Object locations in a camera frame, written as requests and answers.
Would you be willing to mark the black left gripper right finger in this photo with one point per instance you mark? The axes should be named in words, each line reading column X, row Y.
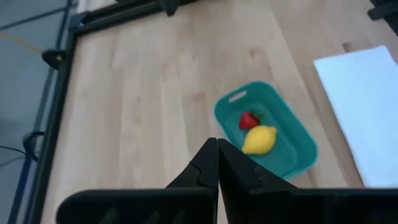
column 248, row 202

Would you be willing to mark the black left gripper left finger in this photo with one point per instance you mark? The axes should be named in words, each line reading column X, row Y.
column 192, row 205

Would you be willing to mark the yellow toy lemon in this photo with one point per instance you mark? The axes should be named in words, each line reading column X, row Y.
column 259, row 140

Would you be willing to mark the teal plastic tupperware container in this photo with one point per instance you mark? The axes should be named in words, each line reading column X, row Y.
column 289, row 146

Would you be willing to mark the red toy strawberry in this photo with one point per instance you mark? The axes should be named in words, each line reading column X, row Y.
column 247, row 121

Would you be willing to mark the white folded cloth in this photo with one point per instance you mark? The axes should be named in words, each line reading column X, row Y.
column 367, row 109

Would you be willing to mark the black table edge clamp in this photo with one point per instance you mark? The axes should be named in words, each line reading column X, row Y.
column 388, row 14

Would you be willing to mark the black aluminium table frame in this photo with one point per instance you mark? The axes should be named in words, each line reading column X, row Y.
column 59, row 93

